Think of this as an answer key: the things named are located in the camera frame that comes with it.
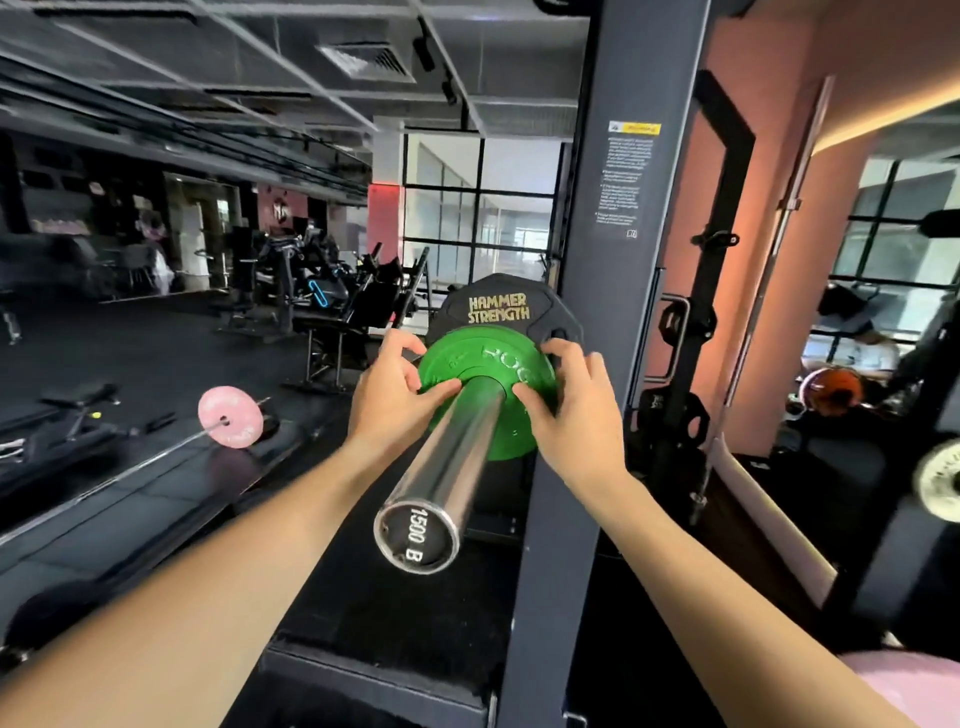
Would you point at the person's right hand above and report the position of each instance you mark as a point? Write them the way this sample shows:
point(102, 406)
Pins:
point(585, 427)

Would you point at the person's left hand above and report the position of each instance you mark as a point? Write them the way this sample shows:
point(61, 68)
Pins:
point(382, 405)

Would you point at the thick chrome barbell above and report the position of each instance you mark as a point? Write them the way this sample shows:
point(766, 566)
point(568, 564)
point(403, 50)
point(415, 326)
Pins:
point(442, 465)

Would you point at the green Rogue change plate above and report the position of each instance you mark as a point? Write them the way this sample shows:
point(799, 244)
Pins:
point(457, 360)

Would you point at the black weight plate gold print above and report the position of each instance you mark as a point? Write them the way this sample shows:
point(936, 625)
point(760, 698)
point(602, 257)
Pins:
point(547, 315)

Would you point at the cream Rogue change plate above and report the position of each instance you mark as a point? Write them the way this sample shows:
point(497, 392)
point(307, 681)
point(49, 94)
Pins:
point(941, 480)

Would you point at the person's right forearm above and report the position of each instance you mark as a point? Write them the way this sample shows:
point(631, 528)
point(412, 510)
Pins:
point(712, 600)

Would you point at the person's left forearm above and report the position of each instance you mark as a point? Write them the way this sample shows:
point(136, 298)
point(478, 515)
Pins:
point(187, 600)

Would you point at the thin chrome barbell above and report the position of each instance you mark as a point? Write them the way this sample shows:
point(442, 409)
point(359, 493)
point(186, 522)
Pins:
point(789, 210)
point(112, 484)

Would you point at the pink Rogue bumper plate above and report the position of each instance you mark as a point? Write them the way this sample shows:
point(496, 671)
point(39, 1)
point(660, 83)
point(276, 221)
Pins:
point(915, 690)

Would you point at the row of black gym machines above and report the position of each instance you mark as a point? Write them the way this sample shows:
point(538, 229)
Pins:
point(345, 300)

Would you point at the black power rack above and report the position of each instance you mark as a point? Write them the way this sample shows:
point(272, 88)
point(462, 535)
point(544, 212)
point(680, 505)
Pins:
point(705, 285)

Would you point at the warning label sticker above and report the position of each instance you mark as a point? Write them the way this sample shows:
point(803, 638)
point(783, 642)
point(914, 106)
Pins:
point(626, 180)

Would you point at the black framed window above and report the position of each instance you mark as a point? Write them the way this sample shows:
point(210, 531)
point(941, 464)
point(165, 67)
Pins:
point(517, 169)

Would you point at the black track spotlight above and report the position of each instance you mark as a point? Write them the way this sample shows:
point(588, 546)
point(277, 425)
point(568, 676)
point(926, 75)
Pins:
point(424, 54)
point(449, 92)

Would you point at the ceiling air vent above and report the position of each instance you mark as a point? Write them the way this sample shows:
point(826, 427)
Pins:
point(367, 61)

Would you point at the black storage peg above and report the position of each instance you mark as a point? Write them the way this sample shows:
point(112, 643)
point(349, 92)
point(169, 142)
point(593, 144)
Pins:
point(941, 223)

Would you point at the wall mirror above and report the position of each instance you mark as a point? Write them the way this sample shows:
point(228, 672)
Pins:
point(900, 247)

